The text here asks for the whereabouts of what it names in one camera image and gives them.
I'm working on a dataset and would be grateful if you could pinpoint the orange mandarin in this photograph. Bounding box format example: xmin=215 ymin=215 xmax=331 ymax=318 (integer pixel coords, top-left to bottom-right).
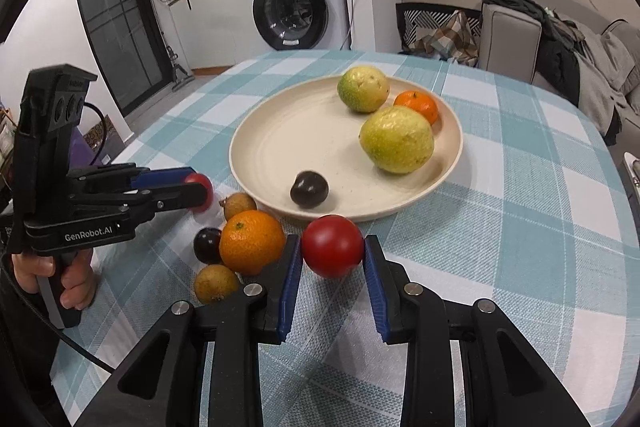
xmin=219 ymin=210 xmax=287 ymax=275
xmin=393 ymin=90 xmax=439 ymax=126

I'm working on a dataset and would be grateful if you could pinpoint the brown longan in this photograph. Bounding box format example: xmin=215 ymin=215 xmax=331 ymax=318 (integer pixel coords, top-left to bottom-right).
xmin=194 ymin=264 xmax=242 ymax=305

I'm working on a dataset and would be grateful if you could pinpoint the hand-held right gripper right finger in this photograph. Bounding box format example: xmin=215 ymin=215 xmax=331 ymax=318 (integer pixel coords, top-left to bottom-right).
xmin=363 ymin=234 xmax=593 ymax=427

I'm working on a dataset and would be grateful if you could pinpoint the cream round plate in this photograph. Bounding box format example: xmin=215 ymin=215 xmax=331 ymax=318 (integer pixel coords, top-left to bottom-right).
xmin=229 ymin=74 xmax=463 ymax=223

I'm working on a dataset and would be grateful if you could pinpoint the plaid cloth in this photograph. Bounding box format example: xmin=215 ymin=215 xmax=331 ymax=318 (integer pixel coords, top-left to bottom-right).
xmin=410 ymin=9 xmax=482 ymax=68

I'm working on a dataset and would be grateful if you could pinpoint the dark clothes heap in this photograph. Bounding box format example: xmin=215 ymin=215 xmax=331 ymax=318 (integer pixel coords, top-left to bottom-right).
xmin=475 ymin=0 xmax=583 ymax=108

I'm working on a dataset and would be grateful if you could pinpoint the purple bag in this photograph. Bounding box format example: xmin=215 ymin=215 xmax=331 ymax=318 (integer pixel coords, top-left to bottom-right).
xmin=70 ymin=117 xmax=126 ymax=165

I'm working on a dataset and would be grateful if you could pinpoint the stick vacuum cleaner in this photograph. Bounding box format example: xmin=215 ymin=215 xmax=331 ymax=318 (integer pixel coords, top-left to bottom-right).
xmin=145 ymin=0 xmax=196 ymax=92

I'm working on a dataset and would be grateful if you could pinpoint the grey sofa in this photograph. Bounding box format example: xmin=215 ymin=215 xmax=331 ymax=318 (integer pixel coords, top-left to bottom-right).
xmin=477 ymin=2 xmax=640 ymax=148

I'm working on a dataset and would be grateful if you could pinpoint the grey pillow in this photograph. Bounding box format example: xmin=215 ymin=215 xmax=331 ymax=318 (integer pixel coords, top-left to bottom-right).
xmin=600 ymin=19 xmax=640 ymax=118

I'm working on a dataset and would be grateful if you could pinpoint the dark purple plum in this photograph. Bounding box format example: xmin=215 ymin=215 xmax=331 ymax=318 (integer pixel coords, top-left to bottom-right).
xmin=193 ymin=227 xmax=223 ymax=265
xmin=290 ymin=170 xmax=329 ymax=210

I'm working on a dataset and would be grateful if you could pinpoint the left brown kiwi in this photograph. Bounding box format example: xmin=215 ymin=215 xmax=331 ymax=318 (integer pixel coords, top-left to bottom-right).
xmin=222 ymin=193 xmax=257 ymax=222

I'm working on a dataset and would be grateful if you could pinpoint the yellow green round fruit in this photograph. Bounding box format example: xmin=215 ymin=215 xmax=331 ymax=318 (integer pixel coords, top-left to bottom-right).
xmin=336 ymin=66 xmax=391 ymax=114
xmin=358 ymin=105 xmax=435 ymax=175

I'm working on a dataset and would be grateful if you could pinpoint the small red tomato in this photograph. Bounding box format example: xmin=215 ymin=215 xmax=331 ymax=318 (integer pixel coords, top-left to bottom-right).
xmin=185 ymin=173 xmax=215 ymax=214

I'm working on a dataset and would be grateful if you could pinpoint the black patterned chair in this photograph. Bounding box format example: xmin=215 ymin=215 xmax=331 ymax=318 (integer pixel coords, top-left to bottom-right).
xmin=395 ymin=2 xmax=483 ymax=68

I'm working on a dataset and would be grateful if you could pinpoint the large red tomato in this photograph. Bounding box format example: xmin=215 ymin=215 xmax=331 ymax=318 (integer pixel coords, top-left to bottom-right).
xmin=301 ymin=215 xmax=365 ymax=279

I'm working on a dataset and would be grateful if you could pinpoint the dark glass door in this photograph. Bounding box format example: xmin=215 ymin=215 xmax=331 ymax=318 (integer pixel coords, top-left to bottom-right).
xmin=71 ymin=0 xmax=173 ymax=118

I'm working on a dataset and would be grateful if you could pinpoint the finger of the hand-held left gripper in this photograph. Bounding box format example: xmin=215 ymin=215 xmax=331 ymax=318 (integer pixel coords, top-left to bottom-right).
xmin=74 ymin=182 xmax=212 ymax=224
xmin=67 ymin=163 xmax=199 ymax=196

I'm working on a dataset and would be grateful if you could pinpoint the white kitchen counter cabinet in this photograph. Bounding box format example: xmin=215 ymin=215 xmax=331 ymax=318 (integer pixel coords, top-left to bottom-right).
xmin=170 ymin=0 xmax=281 ymax=75

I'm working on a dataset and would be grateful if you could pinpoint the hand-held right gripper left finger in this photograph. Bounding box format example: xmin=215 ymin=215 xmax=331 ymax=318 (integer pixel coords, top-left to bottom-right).
xmin=72 ymin=234 xmax=303 ymax=427

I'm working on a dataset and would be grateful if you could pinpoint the person's left hand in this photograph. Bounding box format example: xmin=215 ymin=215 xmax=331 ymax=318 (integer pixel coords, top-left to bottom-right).
xmin=11 ymin=251 xmax=97 ymax=310

